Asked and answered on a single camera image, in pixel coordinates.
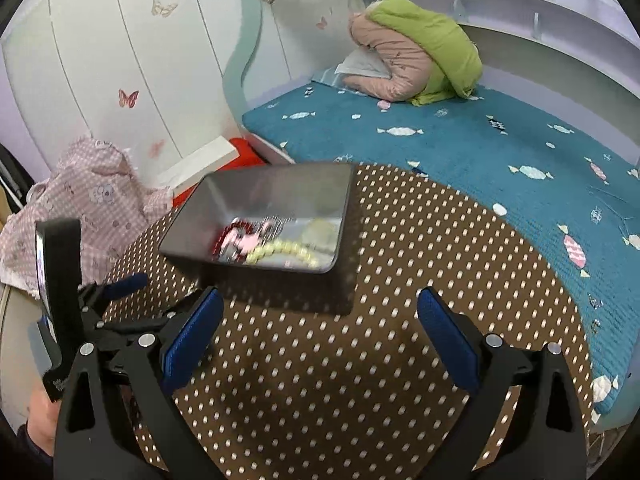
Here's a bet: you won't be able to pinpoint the dark red bead bracelet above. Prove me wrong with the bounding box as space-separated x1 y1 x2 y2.
212 220 256 256

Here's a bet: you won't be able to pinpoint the blue candy print bed mat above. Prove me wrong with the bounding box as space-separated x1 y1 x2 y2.
241 82 640 416

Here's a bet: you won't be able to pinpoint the pink flower charm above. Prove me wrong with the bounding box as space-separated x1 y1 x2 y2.
235 232 266 253

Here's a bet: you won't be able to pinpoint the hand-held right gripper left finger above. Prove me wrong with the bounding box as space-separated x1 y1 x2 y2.
52 286 225 480

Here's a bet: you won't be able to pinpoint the pink checked cloth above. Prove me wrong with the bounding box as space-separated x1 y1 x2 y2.
0 137 176 301

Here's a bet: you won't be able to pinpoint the grey metal box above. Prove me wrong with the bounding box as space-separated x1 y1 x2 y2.
159 162 355 275

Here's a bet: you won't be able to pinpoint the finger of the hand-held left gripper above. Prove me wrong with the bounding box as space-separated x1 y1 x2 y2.
77 273 149 313
92 305 188 358

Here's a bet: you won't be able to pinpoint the red stool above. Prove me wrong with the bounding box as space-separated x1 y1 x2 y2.
172 138 271 208

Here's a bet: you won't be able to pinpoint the green jade pendant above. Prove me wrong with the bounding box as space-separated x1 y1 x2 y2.
300 219 341 253

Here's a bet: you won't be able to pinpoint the lilac wall shelves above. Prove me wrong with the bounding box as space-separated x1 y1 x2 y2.
360 0 640 161

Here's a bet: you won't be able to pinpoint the brown polka dot round table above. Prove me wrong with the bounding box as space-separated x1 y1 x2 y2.
102 162 596 480

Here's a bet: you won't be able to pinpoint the teal bunk bed frame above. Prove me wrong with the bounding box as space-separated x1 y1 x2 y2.
222 0 640 436

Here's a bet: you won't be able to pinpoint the cream bead bracelet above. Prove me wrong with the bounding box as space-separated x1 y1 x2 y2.
245 240 321 271

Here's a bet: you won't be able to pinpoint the white flat box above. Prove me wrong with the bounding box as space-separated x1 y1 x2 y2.
157 136 240 193

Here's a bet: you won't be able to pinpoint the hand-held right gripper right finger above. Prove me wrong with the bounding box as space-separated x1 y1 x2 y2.
417 287 593 480

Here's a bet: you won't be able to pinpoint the white pillow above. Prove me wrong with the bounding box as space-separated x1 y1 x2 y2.
335 50 391 81

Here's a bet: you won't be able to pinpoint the hanging clothes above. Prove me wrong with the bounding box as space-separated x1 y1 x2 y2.
0 142 28 211

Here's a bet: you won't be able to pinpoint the white wardrobe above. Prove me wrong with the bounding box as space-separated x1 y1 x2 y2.
0 0 321 181

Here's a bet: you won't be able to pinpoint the person's left hand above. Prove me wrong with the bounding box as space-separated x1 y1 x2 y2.
25 390 57 458

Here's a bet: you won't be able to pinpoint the green and pink folded quilt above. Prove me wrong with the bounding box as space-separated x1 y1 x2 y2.
342 0 483 107

